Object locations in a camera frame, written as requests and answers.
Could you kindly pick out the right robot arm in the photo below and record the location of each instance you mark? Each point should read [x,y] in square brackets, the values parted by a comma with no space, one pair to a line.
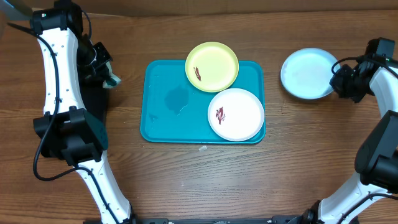
[375,175]

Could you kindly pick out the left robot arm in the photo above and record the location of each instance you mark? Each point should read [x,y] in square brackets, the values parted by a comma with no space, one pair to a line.
[67,131]

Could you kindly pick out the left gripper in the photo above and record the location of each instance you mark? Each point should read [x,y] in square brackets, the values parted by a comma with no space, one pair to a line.
[101,71]

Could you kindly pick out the green scrubbing sponge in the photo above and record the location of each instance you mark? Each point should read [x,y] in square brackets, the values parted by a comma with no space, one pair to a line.
[110,79]

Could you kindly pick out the black rectangular tray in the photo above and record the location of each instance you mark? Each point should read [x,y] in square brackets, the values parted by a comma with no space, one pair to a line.
[95,98]

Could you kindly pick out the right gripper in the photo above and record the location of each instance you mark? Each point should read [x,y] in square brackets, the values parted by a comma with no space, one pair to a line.
[336,83]

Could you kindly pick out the small white paper scrap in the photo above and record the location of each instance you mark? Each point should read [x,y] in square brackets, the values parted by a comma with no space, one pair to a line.
[203,148]

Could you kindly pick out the teal plastic tray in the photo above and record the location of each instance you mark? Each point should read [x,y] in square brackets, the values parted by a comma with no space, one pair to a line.
[173,110]

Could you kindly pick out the white plate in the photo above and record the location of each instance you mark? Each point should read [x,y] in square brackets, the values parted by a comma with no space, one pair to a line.
[236,114]

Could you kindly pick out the green rimmed plate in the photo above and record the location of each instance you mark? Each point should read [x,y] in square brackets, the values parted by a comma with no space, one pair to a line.
[211,67]

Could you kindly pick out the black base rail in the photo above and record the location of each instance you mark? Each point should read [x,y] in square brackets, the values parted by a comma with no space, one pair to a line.
[279,219]

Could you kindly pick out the light blue plate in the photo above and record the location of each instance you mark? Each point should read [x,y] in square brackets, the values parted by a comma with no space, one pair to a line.
[306,73]

